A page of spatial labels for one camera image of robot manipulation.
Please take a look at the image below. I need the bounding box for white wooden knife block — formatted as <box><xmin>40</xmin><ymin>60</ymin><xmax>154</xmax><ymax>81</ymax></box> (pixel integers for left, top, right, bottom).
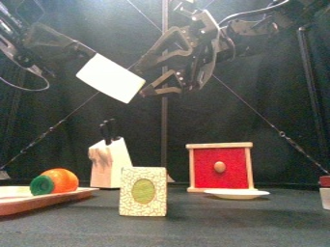
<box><xmin>88</xmin><ymin>137</ymin><xmax>134</xmax><ymax>189</ymax></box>

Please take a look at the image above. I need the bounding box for red wooden drawer box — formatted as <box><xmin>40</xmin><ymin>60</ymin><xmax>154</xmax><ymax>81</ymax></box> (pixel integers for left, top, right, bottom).
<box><xmin>184</xmin><ymin>141</ymin><xmax>255</xmax><ymax>193</ymax></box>

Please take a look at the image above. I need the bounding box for green patterned card box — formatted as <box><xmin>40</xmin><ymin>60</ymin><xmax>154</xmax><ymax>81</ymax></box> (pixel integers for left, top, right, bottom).
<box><xmin>119</xmin><ymin>166</ymin><xmax>168</xmax><ymax>217</ymax></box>

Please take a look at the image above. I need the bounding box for white plate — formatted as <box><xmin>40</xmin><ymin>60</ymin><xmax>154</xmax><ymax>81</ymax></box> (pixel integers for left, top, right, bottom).
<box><xmin>202</xmin><ymin>188</ymin><xmax>271</xmax><ymax>201</ymax></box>

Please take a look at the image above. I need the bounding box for pink cutting board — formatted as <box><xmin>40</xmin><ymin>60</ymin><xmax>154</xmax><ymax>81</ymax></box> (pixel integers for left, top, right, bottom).
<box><xmin>0</xmin><ymin>185</ymin><xmax>100</xmax><ymax>216</ymax></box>

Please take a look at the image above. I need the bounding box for red and white block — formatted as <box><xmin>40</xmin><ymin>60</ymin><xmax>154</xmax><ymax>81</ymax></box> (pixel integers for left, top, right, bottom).
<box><xmin>318</xmin><ymin>175</ymin><xmax>330</xmax><ymax>210</ymax></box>

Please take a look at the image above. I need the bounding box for vertical metal frame pole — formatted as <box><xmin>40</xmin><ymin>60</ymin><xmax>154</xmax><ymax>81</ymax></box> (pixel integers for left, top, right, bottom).
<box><xmin>160</xmin><ymin>0</ymin><xmax>170</xmax><ymax>168</ymax></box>

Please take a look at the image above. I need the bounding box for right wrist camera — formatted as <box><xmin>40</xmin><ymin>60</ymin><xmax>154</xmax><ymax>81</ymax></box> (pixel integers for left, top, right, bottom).
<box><xmin>168</xmin><ymin>0</ymin><xmax>216</xmax><ymax>18</ymax></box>

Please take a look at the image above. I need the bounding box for black knife handle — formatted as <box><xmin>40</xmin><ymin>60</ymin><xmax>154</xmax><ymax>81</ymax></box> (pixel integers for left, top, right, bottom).
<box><xmin>107</xmin><ymin>118</ymin><xmax>122</xmax><ymax>142</ymax></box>
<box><xmin>99</xmin><ymin>122</ymin><xmax>112</xmax><ymax>147</ymax></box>

